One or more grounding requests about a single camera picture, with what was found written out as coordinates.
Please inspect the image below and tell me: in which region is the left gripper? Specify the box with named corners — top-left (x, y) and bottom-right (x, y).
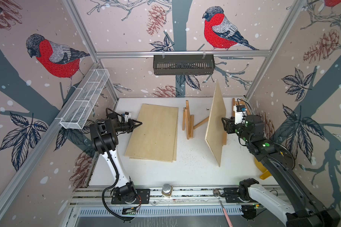
top-left (115, 120), bottom-right (141, 134)

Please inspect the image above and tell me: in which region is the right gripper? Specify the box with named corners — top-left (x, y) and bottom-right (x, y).
top-left (222, 115), bottom-right (253, 144)

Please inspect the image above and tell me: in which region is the plywood board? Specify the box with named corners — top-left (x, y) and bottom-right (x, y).
top-left (124, 103), bottom-right (179, 163)
top-left (205, 81), bottom-right (226, 167)
top-left (130, 107), bottom-right (179, 163)

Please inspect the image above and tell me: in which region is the wooden easel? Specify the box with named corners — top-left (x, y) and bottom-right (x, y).
top-left (193, 117), bottom-right (227, 145)
top-left (182, 100), bottom-right (194, 140)
top-left (232, 98), bottom-right (251, 117)

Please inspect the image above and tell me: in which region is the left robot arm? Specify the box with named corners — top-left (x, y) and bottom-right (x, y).
top-left (90, 117), bottom-right (143, 204)

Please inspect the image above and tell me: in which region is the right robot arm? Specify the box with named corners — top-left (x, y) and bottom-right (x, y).
top-left (221, 115), bottom-right (341, 227)

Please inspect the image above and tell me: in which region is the black hanging basket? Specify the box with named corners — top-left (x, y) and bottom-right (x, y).
top-left (153, 54), bottom-right (216, 76)

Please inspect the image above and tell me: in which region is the green circuit board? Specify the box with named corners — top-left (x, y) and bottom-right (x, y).
top-left (122, 207), bottom-right (138, 216)

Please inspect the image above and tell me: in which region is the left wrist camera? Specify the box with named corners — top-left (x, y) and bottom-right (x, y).
top-left (121, 112), bottom-right (131, 122)

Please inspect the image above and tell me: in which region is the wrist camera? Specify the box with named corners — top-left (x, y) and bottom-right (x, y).
top-left (121, 112), bottom-right (131, 122)
top-left (233, 105), bottom-right (247, 124)

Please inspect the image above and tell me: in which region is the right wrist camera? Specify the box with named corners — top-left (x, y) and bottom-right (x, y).
top-left (233, 105), bottom-right (247, 124)

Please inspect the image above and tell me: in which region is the white wire mesh basket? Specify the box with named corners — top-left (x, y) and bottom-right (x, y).
top-left (60, 69), bottom-right (109, 129)

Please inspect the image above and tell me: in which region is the pink handled spoon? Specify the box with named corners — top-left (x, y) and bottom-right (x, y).
top-left (213, 189), bottom-right (233, 227)

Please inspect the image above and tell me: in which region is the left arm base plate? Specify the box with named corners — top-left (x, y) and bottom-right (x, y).
top-left (111, 188), bottom-right (150, 205)

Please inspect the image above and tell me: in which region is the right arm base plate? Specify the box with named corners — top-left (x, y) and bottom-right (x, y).
top-left (221, 187), bottom-right (258, 204)

